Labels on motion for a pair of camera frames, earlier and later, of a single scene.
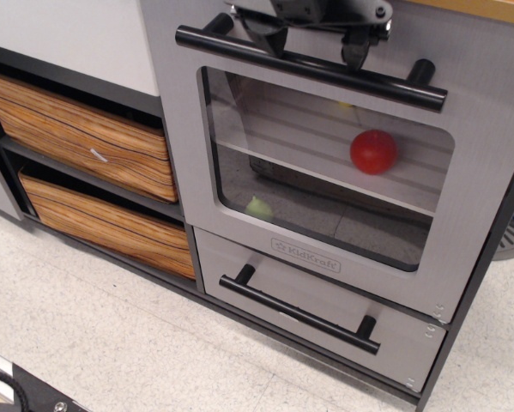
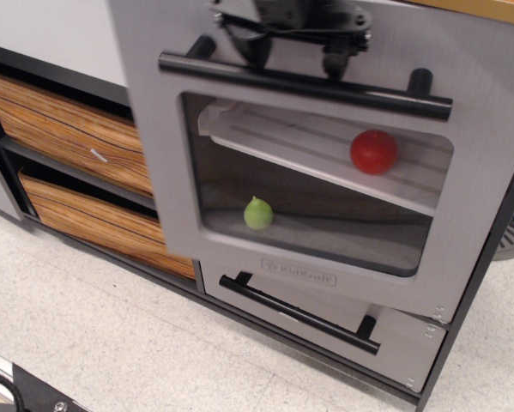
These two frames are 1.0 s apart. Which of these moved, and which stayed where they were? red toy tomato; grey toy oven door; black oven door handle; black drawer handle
Moved: black oven door handle; grey toy oven door
Stayed: black drawer handle; red toy tomato
